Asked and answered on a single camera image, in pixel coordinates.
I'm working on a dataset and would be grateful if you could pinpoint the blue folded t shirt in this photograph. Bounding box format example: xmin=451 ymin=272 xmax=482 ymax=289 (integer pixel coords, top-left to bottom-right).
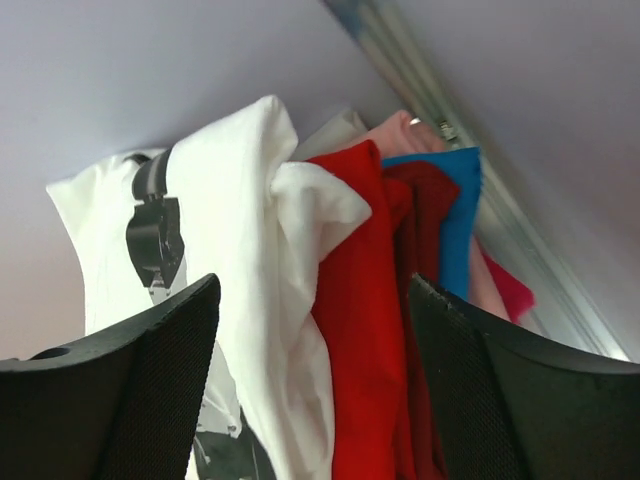
xmin=382 ymin=147 xmax=483 ymax=300

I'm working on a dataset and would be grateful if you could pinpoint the white t shirt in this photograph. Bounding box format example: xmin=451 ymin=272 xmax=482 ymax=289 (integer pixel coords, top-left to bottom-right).
xmin=47 ymin=96 xmax=372 ymax=479

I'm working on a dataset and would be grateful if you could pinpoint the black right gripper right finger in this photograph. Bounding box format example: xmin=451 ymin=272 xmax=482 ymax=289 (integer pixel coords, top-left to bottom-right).
xmin=409 ymin=275 xmax=639 ymax=479

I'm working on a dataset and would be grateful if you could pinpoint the dark red folded t shirt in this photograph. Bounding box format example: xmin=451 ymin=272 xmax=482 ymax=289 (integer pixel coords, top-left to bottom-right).
xmin=383 ymin=161 xmax=459 ymax=479

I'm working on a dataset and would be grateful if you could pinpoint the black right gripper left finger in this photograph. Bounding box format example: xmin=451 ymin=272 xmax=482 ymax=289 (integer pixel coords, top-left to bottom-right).
xmin=1 ymin=274 xmax=220 ymax=479

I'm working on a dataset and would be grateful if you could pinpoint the cream folded t shirt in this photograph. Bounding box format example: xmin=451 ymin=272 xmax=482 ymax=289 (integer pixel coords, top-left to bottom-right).
xmin=291 ymin=109 xmax=368 ymax=161

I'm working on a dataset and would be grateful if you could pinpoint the pink folded t shirt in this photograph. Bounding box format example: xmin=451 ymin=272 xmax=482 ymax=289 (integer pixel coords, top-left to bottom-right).
xmin=362 ymin=110 xmax=518 ymax=322

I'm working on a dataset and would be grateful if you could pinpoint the right aluminium corner post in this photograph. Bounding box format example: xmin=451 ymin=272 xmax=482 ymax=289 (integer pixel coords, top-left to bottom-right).
xmin=325 ymin=1 xmax=632 ymax=360

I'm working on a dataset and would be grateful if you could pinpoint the crimson folded t shirt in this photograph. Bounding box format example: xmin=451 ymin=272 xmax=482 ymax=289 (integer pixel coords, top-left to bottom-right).
xmin=482 ymin=251 xmax=536 ymax=325

